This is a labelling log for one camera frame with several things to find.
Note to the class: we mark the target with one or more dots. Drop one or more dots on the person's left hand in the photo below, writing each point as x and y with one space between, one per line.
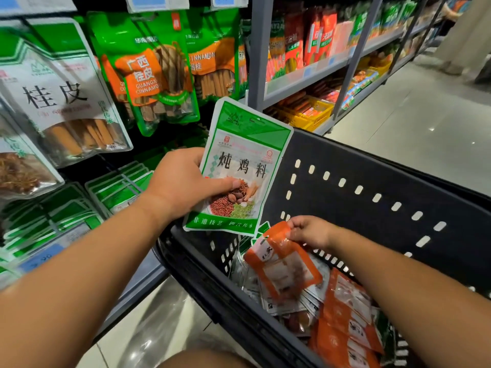
180 187

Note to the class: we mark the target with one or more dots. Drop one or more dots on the black shopping basket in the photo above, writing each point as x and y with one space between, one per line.
368 161

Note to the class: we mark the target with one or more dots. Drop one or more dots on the orange seasoning packet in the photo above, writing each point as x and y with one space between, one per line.
280 264

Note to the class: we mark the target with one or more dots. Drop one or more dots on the blue white price tag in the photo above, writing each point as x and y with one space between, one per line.
228 0
153 2
46 256
34 3

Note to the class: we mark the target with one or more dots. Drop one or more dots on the row of red orange packets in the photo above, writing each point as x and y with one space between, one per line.
303 42

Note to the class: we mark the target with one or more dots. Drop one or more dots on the person's left forearm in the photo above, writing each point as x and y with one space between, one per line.
69 287

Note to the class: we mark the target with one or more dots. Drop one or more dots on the yellow display trays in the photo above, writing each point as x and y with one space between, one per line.
307 111

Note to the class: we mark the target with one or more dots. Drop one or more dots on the green white stew seasoning packet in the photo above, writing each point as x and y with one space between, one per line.
253 149

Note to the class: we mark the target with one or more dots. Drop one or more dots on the green orange Guangxi cinnamon bags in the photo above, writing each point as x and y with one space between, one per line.
215 61
142 65

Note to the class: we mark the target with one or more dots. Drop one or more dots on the row of green white packets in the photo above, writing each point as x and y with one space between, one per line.
115 191

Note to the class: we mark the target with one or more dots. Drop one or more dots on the person's right hand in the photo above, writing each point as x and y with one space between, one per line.
313 232

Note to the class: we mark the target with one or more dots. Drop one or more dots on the row of clear green-top packets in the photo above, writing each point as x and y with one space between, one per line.
46 218

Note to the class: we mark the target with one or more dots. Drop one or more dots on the gray metal shelving unit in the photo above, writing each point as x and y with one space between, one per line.
258 49

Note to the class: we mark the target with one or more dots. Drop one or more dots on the clear cinnamon packets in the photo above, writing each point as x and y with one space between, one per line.
54 95

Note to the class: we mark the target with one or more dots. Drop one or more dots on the clear brown-spice packets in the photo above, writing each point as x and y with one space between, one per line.
23 168

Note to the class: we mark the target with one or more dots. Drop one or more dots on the person's right forearm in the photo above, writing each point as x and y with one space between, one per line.
414 302

